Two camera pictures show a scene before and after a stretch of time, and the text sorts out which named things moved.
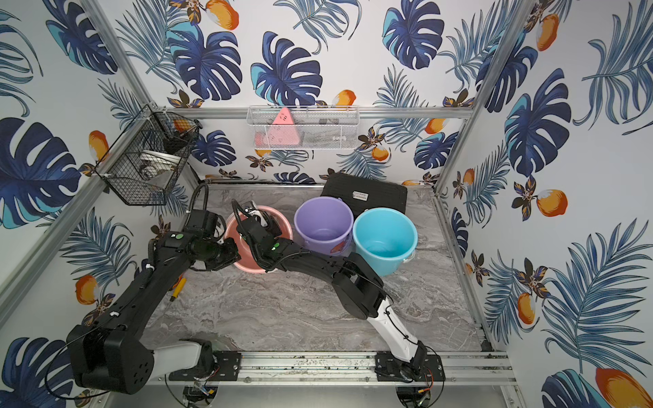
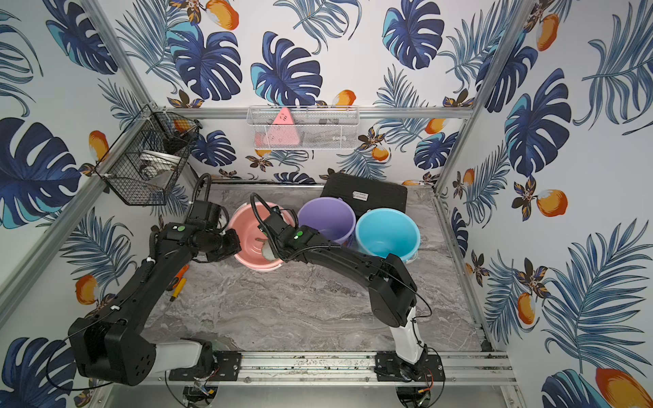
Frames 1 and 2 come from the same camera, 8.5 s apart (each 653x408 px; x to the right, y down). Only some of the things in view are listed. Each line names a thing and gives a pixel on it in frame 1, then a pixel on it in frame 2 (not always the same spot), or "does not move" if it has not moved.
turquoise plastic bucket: x=384 y=239 does not move
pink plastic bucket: x=247 y=261 does not move
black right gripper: x=271 y=223 to x=275 y=251
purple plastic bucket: x=324 y=225 does not move
